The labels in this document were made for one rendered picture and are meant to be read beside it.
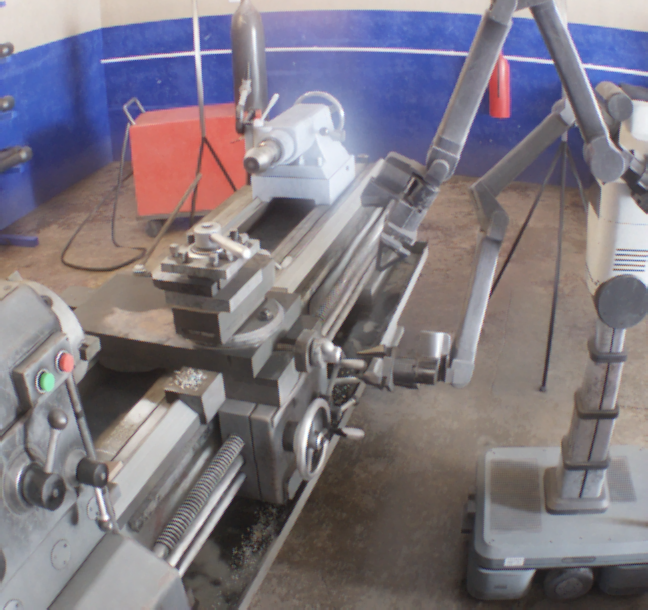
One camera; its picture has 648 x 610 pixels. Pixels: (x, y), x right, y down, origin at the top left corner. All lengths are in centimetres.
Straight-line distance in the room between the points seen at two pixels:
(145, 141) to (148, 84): 193
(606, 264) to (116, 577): 127
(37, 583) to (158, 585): 25
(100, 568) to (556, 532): 134
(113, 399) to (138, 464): 46
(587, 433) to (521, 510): 33
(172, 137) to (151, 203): 47
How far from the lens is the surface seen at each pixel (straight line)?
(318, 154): 277
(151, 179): 479
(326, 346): 168
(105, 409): 190
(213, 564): 186
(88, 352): 143
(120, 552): 134
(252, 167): 241
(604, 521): 221
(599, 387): 198
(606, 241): 172
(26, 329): 109
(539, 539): 212
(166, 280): 165
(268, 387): 167
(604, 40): 557
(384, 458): 278
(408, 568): 236
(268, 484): 180
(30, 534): 114
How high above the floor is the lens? 177
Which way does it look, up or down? 26 degrees down
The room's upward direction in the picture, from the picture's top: 3 degrees counter-clockwise
